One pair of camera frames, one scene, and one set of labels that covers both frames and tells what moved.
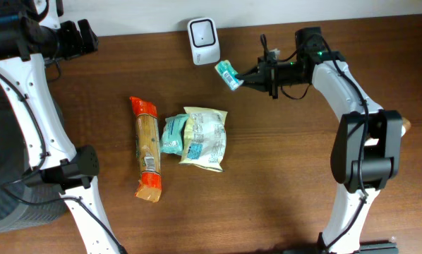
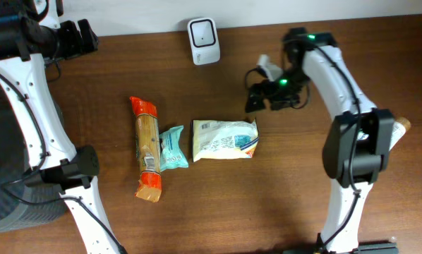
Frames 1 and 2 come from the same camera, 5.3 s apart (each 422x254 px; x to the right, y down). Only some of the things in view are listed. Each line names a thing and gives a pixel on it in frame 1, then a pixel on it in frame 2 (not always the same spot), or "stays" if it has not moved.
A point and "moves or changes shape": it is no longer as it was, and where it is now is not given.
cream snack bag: x=205 y=138 to x=223 y=140
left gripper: x=67 y=40 stays
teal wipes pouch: x=172 y=137 moves or changes shape
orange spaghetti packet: x=147 y=149 stays
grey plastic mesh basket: x=12 y=205 stays
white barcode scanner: x=205 y=40 stays
